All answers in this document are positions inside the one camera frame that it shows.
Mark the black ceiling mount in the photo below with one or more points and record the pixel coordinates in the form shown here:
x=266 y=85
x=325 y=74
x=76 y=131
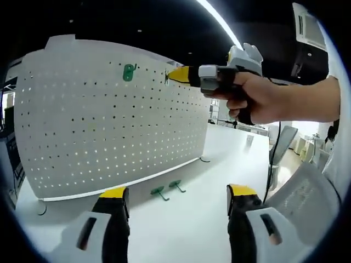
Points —
x=299 y=68

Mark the metal shelf rack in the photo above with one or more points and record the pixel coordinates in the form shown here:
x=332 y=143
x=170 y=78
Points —
x=214 y=109

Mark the white ceiling air vent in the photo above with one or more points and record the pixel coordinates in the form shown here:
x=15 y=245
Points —
x=311 y=27

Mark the small white box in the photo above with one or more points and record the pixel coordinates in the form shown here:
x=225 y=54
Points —
x=250 y=139

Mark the person's right hand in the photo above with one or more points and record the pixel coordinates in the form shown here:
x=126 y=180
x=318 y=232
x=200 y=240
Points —
x=263 y=98

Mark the black tripod stand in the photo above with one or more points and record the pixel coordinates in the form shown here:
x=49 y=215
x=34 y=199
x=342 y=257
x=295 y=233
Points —
x=234 y=123

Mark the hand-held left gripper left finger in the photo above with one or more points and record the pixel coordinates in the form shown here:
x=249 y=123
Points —
x=87 y=238

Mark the white perforated mounting plate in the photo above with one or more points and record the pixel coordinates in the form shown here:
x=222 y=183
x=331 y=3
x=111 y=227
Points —
x=109 y=131

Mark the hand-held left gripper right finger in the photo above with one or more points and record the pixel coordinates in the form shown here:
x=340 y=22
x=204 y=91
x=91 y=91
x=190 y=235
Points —
x=255 y=235

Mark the ceiling light strip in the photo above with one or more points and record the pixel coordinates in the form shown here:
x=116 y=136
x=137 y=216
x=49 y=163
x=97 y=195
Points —
x=219 y=24

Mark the grey office chair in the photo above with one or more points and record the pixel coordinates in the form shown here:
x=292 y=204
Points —
x=288 y=139

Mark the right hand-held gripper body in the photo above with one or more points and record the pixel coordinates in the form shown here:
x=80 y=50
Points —
x=246 y=60

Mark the dark cabinet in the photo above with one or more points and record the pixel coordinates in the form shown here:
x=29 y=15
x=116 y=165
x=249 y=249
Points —
x=15 y=159

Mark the white mesh office chair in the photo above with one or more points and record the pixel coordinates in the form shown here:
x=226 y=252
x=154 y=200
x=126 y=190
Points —
x=304 y=194

